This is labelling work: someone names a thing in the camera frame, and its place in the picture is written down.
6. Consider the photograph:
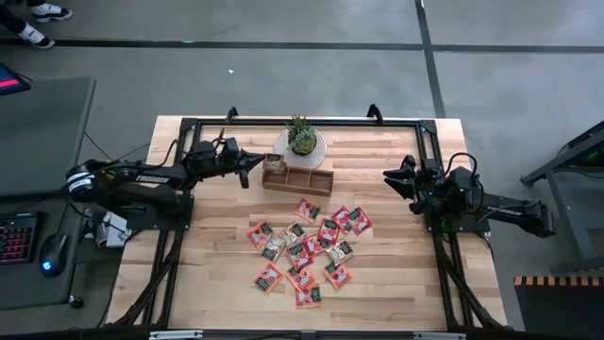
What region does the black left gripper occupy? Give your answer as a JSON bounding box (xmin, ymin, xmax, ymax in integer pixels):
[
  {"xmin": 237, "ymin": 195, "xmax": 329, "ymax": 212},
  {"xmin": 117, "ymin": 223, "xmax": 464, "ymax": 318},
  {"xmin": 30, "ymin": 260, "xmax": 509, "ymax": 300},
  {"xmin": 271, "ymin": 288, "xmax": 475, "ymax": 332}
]
[{"xmin": 183, "ymin": 137, "xmax": 266, "ymax": 190}]

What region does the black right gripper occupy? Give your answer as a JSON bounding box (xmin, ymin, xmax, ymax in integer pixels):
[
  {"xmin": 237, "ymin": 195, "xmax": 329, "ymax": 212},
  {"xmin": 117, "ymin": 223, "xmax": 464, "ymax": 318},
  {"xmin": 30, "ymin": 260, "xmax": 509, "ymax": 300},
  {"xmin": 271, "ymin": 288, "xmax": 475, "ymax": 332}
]
[{"xmin": 382, "ymin": 154, "xmax": 454, "ymax": 216}]

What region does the orange peach tea packet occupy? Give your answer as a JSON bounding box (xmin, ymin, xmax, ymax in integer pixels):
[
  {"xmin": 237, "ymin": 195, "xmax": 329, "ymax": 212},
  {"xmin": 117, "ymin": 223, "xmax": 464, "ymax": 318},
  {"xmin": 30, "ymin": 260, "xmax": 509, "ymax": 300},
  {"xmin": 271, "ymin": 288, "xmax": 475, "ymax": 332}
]
[
  {"xmin": 246, "ymin": 220, "xmax": 275, "ymax": 250},
  {"xmin": 294, "ymin": 284, "xmax": 324, "ymax": 311},
  {"xmin": 285, "ymin": 265, "xmax": 317, "ymax": 293},
  {"xmin": 293, "ymin": 196, "xmax": 323, "ymax": 225},
  {"xmin": 252, "ymin": 263, "xmax": 285, "ymax": 296},
  {"xmin": 322, "ymin": 261, "xmax": 354, "ymax": 291}
]

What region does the white woven round mat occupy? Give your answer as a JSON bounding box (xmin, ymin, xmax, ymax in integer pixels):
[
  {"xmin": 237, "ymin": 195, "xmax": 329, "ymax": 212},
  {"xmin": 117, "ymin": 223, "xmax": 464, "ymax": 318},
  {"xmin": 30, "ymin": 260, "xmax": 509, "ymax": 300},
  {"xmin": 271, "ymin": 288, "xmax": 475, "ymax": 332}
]
[{"xmin": 273, "ymin": 127, "xmax": 327, "ymax": 170}]

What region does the succulent plant in black pot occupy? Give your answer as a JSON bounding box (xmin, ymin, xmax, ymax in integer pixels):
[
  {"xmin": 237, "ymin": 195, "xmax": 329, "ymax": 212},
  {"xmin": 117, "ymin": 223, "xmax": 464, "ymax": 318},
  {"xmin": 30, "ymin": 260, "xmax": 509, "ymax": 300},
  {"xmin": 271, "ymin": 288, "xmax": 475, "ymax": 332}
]
[{"xmin": 285, "ymin": 114, "xmax": 318, "ymax": 157}]

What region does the wooden three-compartment tray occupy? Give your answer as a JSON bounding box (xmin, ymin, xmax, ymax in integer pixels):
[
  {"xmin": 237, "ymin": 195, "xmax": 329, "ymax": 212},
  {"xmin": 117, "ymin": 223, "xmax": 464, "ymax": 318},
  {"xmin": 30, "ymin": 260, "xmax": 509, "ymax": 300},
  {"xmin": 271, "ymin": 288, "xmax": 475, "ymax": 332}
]
[{"xmin": 261, "ymin": 153, "xmax": 335, "ymax": 198}]

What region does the white cardboard box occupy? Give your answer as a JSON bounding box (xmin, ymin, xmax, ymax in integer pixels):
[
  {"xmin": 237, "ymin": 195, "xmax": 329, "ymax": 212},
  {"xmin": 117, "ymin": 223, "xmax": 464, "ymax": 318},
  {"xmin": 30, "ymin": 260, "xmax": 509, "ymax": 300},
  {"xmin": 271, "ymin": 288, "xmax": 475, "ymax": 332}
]
[{"xmin": 96, "ymin": 211, "xmax": 132, "ymax": 249}]

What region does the black mat with striped edge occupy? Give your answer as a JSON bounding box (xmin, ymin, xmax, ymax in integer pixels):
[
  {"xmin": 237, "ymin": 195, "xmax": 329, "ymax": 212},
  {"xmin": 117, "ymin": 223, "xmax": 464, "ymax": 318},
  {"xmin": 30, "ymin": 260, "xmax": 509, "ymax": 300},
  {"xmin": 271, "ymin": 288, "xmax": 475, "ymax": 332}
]
[{"xmin": 512, "ymin": 275, "xmax": 604, "ymax": 340}]

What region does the dark grey desk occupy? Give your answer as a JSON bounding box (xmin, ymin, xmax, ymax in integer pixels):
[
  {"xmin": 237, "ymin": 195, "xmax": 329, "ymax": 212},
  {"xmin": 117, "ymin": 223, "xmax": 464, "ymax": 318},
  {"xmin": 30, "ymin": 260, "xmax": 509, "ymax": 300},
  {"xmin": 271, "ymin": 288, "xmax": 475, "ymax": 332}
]
[{"xmin": 0, "ymin": 76, "xmax": 98, "ymax": 311}]

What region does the black computer mouse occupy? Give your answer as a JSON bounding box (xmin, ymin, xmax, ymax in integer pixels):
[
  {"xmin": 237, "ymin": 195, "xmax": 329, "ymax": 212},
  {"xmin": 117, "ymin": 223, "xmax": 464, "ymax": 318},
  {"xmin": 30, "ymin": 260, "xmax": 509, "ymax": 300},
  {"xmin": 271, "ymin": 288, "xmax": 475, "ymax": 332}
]
[{"xmin": 39, "ymin": 232, "xmax": 69, "ymax": 279}]

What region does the backlit black keyboard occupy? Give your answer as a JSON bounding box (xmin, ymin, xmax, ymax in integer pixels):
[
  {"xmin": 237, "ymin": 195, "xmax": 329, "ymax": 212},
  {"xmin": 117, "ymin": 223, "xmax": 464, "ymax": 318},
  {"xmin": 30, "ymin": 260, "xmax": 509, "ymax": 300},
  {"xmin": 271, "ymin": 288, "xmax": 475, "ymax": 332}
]
[{"xmin": 0, "ymin": 211, "xmax": 42, "ymax": 265}]

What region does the person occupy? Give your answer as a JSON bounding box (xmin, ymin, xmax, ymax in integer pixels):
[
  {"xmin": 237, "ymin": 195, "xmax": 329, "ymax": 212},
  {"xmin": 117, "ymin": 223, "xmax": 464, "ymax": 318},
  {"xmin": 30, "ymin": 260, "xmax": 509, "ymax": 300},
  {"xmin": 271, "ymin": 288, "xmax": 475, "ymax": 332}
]
[{"xmin": 0, "ymin": 0, "xmax": 75, "ymax": 51}]

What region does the screen with red stripe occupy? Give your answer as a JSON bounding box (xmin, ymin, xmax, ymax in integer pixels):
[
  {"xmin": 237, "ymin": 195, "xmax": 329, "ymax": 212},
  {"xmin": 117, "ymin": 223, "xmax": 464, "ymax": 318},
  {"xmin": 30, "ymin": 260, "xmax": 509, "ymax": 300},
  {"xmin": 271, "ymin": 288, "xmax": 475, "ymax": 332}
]
[{"xmin": 0, "ymin": 62, "xmax": 32, "ymax": 97}]

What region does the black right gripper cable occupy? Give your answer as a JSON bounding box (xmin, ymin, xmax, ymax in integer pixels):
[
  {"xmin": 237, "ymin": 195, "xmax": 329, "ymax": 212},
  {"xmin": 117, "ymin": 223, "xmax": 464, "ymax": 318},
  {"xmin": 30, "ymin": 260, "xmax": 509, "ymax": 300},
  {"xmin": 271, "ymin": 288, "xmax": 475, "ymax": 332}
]
[{"xmin": 445, "ymin": 151, "xmax": 485, "ymax": 223}]

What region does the grey metal bracket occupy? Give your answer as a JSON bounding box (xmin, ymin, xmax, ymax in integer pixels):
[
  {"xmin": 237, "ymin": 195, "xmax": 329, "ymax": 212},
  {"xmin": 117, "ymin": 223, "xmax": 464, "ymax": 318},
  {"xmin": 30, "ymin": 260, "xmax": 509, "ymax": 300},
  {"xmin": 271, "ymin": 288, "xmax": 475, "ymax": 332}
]
[
  {"xmin": 149, "ymin": 330, "xmax": 204, "ymax": 340},
  {"xmin": 413, "ymin": 331, "xmax": 467, "ymax": 340}
]

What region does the black metal cart frame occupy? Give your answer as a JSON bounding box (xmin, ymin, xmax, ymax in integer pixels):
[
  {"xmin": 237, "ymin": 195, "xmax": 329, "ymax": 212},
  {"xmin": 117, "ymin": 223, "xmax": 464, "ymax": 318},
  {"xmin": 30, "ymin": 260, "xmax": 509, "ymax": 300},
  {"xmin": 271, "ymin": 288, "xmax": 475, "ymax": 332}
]
[{"xmin": 520, "ymin": 120, "xmax": 604, "ymax": 273}]

